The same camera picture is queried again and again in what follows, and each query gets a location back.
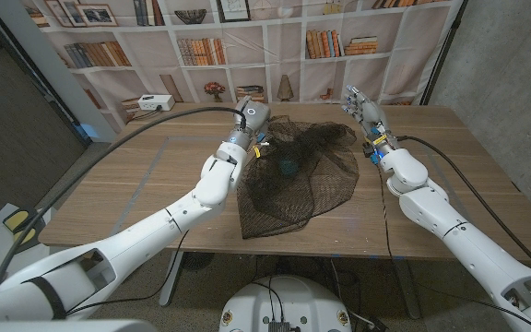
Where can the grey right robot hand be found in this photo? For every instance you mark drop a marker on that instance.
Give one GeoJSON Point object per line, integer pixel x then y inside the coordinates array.
{"type": "Point", "coordinates": [371, 115]}

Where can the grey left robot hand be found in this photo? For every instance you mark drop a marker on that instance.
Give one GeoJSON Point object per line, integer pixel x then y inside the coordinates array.
{"type": "Point", "coordinates": [251, 120]}

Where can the teal cube block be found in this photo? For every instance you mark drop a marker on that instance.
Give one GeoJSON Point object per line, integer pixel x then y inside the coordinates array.
{"type": "Point", "coordinates": [287, 168]}

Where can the black mesh netting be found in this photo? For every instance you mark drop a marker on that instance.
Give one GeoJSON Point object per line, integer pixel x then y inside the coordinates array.
{"type": "Point", "coordinates": [321, 184]}

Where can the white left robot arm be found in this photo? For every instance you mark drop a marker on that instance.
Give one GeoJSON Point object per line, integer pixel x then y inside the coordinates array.
{"type": "Point", "coordinates": [145, 235]}

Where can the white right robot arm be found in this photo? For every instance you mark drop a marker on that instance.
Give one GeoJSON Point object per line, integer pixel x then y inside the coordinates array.
{"type": "Point", "coordinates": [459, 235]}

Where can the printed bookshelf backdrop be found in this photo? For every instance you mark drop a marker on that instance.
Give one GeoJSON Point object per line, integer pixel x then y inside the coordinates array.
{"type": "Point", "coordinates": [247, 74]}

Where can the black backdrop stand pole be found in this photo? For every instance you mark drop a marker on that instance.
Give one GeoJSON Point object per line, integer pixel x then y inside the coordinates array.
{"type": "Point", "coordinates": [444, 50]}

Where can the white power strip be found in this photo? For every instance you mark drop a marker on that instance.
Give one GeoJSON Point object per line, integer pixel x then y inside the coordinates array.
{"type": "Point", "coordinates": [156, 102]}

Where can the grey table leg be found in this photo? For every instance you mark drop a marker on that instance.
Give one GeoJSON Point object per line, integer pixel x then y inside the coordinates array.
{"type": "Point", "coordinates": [408, 290]}

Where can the white table leg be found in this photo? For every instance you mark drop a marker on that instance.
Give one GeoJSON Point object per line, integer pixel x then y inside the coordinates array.
{"type": "Point", "coordinates": [171, 281]}

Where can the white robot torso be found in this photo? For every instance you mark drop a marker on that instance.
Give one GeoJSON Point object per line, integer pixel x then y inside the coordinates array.
{"type": "Point", "coordinates": [288, 299]}

